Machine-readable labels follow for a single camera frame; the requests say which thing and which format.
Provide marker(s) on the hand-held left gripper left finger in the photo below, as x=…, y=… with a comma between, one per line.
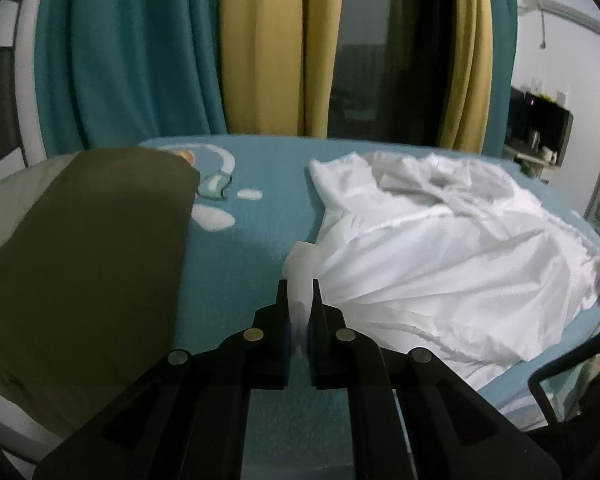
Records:
x=275, y=340

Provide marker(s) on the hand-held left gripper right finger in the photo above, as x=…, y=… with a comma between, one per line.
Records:
x=325, y=345

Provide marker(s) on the white hooded jacket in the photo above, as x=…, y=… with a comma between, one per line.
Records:
x=430, y=270

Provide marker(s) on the teal printed blanket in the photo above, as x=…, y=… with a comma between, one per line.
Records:
x=260, y=240

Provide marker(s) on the olive green pillow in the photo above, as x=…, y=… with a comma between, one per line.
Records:
x=90, y=260

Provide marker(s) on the white computer desk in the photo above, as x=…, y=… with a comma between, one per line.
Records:
x=530, y=162

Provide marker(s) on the white mug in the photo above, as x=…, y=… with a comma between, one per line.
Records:
x=546, y=153

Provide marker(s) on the steel kettle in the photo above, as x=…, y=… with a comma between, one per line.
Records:
x=534, y=138

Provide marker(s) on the dark glass window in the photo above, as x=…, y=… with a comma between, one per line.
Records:
x=370, y=60

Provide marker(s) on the yellow curtain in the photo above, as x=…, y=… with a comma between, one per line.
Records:
x=467, y=60
x=270, y=50

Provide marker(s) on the large black computer monitor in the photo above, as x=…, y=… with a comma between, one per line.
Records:
x=545, y=120

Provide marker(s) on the teal curtain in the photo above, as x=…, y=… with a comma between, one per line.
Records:
x=502, y=60
x=130, y=60

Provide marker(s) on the white air conditioner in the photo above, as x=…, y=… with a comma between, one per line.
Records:
x=565, y=10

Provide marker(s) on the white wall socket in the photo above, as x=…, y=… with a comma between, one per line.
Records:
x=535, y=84
x=560, y=98

